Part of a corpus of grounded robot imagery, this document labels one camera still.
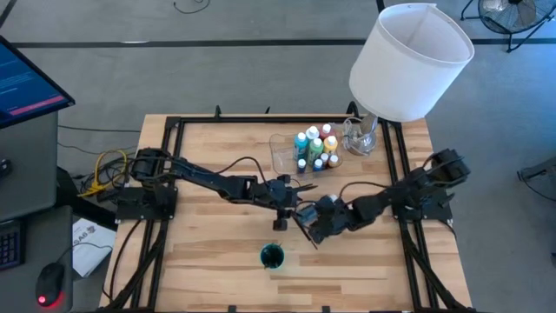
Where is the computer monitor blue screen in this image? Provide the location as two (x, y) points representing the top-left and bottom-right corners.
(0, 35), (76, 130)

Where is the black floor fan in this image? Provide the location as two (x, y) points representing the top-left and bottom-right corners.
(460, 0), (556, 54)

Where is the black computer mouse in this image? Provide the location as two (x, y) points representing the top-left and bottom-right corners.
(34, 261), (67, 309)

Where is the teal plastic cup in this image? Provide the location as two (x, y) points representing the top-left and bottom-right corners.
(259, 242), (287, 270)

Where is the green paint bottle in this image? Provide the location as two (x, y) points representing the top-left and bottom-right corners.
(307, 137), (326, 166)

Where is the turquoise paint bottle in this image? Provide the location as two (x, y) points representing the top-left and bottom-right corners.
(293, 131), (309, 162)

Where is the dark grey desk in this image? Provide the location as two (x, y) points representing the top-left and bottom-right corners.
(0, 203), (75, 313)

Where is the clear plastic bin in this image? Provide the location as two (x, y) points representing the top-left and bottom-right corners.
(268, 123), (345, 177)

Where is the white paper booklet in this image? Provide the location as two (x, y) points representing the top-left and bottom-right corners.
(71, 216), (117, 279)

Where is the black keyboard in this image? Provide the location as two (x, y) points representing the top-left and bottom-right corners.
(0, 219), (25, 271)

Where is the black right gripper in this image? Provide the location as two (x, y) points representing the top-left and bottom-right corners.
(306, 195), (362, 245)

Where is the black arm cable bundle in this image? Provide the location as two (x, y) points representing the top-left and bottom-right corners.
(102, 216), (169, 313)
(401, 221), (477, 313)

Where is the yellow cable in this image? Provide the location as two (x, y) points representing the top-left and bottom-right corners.
(77, 149), (130, 197)

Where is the black stand foot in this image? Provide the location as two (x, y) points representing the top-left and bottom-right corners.
(516, 156), (556, 199)

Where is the black floor cable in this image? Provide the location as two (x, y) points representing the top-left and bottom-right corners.
(172, 0), (212, 16)

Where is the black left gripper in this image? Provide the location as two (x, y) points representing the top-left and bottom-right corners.
(260, 173), (320, 231)

